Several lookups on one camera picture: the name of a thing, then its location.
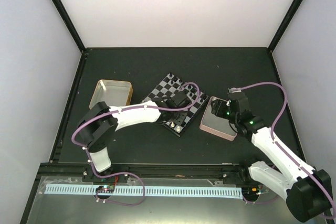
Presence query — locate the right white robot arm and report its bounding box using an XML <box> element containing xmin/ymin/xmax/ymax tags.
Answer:
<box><xmin>211</xmin><ymin>92</ymin><xmax>335</xmax><ymax>222</ymax></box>

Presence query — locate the gold metal tin tray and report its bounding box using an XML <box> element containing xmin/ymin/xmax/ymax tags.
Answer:
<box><xmin>89</xmin><ymin>79</ymin><xmax>133</xmax><ymax>109</ymax></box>

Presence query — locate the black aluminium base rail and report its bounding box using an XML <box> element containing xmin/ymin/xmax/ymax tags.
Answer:
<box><xmin>83</xmin><ymin>164</ymin><xmax>252</xmax><ymax>184</ymax></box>

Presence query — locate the light blue slotted cable duct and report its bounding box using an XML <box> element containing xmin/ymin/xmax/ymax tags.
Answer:
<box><xmin>44</xmin><ymin>184</ymin><xmax>243</xmax><ymax>199</ymax></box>

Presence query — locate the black and white chessboard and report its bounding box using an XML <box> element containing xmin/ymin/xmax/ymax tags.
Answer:
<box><xmin>142</xmin><ymin>73</ymin><xmax>209</xmax><ymax>136</ymax></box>

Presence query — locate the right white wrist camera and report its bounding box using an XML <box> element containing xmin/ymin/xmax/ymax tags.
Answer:
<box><xmin>228</xmin><ymin>88</ymin><xmax>242</xmax><ymax>93</ymax></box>

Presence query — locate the pink tray with pieces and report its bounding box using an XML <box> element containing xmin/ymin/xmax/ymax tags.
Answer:
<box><xmin>199</xmin><ymin>97</ymin><xmax>237</xmax><ymax>141</ymax></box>

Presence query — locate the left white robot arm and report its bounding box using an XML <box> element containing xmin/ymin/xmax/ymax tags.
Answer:
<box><xmin>74</xmin><ymin>91</ymin><xmax>191</xmax><ymax>182</ymax></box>

